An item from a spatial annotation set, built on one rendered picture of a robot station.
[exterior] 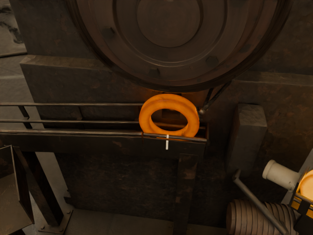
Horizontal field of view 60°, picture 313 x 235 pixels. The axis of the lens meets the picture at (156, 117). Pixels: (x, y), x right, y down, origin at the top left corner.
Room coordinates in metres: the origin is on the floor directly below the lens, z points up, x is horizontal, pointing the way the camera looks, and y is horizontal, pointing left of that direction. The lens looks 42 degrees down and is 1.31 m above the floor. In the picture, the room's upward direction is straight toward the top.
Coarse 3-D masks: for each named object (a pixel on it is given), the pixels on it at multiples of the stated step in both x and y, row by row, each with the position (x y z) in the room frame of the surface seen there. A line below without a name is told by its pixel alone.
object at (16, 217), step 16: (0, 160) 0.51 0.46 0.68; (16, 160) 0.50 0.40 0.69; (0, 176) 0.50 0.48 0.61; (16, 176) 0.42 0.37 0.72; (0, 192) 0.45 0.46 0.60; (16, 192) 0.45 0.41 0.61; (0, 208) 0.40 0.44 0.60; (16, 208) 0.40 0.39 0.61; (0, 224) 0.35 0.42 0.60; (16, 224) 0.35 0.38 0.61
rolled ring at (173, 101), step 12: (156, 96) 0.62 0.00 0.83; (168, 96) 0.61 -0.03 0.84; (180, 96) 0.61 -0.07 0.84; (144, 108) 0.60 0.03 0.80; (156, 108) 0.59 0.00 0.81; (168, 108) 0.59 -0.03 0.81; (180, 108) 0.58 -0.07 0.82; (192, 108) 0.59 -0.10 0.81; (144, 120) 0.60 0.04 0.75; (192, 120) 0.58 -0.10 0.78; (156, 132) 0.60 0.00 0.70; (168, 132) 0.61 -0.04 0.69; (180, 132) 0.60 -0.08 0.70; (192, 132) 0.58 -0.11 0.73
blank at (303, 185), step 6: (306, 174) 0.43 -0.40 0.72; (312, 174) 0.41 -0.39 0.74; (306, 180) 0.41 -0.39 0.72; (312, 180) 0.40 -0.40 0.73; (300, 186) 0.41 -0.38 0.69; (306, 186) 0.41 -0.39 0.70; (312, 186) 0.40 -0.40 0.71; (300, 192) 0.41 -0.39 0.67; (306, 192) 0.40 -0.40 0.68; (312, 192) 0.39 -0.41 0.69; (312, 198) 0.39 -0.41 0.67
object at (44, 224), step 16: (32, 160) 0.66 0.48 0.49; (192, 160) 0.55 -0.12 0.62; (32, 176) 0.64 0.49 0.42; (192, 176) 0.55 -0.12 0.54; (32, 192) 0.64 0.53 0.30; (48, 192) 0.67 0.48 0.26; (176, 192) 0.56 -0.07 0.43; (48, 208) 0.64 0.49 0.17; (64, 208) 0.73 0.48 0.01; (176, 208) 0.56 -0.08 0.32; (48, 224) 0.64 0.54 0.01; (64, 224) 0.65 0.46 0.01; (176, 224) 0.56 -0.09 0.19
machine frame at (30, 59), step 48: (48, 0) 0.77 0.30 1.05; (48, 48) 0.78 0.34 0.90; (288, 48) 0.68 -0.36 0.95; (48, 96) 0.73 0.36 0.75; (96, 96) 0.70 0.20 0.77; (144, 96) 0.68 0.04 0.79; (192, 96) 0.66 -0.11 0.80; (240, 96) 0.64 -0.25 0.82; (288, 96) 0.62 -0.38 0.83; (288, 144) 0.61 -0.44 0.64; (96, 192) 0.71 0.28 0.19; (144, 192) 0.68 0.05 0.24; (192, 192) 0.65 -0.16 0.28; (240, 192) 0.63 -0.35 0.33
